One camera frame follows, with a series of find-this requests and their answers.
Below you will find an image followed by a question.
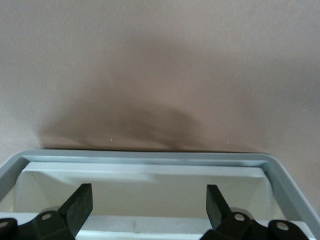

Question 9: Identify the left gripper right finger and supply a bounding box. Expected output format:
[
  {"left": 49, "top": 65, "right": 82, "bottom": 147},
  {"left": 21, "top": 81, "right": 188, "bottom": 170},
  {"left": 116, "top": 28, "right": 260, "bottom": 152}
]
[{"left": 199, "top": 184, "right": 312, "bottom": 240}]

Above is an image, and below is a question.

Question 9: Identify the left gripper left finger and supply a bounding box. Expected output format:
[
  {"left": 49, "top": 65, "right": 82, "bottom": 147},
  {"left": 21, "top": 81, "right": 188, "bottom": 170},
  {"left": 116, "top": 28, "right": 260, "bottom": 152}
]
[{"left": 0, "top": 182, "right": 94, "bottom": 240}]

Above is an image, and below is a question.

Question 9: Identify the white plastic drawer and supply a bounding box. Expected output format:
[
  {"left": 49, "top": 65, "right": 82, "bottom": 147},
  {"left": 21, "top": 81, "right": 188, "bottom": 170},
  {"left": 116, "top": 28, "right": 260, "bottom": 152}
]
[{"left": 0, "top": 149, "right": 320, "bottom": 240}]

